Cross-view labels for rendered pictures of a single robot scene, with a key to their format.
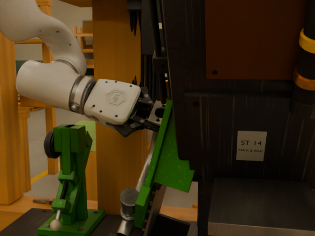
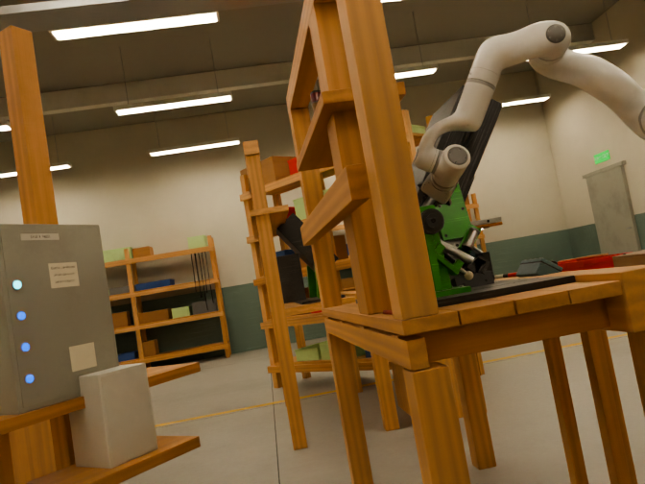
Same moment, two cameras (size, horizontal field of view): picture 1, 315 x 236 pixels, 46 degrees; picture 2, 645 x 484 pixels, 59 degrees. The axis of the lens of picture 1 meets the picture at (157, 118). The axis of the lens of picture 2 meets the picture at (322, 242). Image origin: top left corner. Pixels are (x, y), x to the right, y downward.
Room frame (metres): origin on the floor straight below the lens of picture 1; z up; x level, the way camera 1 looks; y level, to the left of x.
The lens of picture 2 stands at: (1.81, 1.75, 0.99)
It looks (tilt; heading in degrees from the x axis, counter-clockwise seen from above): 4 degrees up; 251
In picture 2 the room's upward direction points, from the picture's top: 10 degrees counter-clockwise
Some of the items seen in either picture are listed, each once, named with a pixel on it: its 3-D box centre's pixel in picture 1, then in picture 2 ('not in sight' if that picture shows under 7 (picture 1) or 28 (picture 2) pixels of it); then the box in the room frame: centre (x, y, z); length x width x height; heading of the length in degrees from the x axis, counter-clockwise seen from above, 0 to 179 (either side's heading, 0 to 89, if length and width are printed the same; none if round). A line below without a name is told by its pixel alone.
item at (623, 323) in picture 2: not in sight; (513, 297); (0.48, -0.07, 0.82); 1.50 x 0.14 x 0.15; 79
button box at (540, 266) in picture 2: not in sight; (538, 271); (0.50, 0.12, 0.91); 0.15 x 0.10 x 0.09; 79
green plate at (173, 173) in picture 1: (176, 148); (447, 212); (0.71, -0.04, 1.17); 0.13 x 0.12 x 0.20; 79
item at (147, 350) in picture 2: not in sight; (131, 310); (1.84, -9.13, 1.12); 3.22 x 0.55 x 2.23; 167
